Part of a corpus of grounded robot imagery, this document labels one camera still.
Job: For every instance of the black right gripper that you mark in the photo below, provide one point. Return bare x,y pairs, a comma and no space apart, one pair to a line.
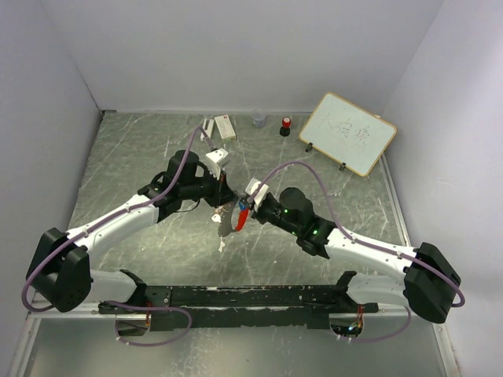
256,214

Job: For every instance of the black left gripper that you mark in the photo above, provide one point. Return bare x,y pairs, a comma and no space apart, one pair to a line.
222,189

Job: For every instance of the metal key holder red handle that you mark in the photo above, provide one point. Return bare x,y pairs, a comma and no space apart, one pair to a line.
229,226

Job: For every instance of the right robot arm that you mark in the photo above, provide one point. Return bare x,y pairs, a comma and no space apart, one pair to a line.
419,278

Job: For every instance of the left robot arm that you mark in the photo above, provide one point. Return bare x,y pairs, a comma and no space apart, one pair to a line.
60,270

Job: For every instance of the green white staple box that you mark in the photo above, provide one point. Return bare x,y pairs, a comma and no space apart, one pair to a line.
225,128

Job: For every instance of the white stapler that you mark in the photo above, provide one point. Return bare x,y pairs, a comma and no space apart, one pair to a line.
207,126

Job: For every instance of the red black stamp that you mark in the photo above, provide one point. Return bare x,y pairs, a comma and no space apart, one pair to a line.
285,128

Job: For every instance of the clear jar of clips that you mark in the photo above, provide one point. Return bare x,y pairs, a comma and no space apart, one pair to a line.
258,118

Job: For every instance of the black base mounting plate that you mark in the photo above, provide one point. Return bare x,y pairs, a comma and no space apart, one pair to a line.
308,306

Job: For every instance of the yellow framed whiteboard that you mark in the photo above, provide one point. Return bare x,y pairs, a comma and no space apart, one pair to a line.
348,134

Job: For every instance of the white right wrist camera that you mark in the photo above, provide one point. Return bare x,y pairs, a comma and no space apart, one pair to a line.
255,193

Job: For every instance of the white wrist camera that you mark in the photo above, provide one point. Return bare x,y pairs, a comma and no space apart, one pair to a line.
215,161
255,193

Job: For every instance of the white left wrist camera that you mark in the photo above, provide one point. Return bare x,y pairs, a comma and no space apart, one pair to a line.
215,161

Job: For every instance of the aluminium rail frame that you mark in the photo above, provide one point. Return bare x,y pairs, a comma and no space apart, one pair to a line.
132,322

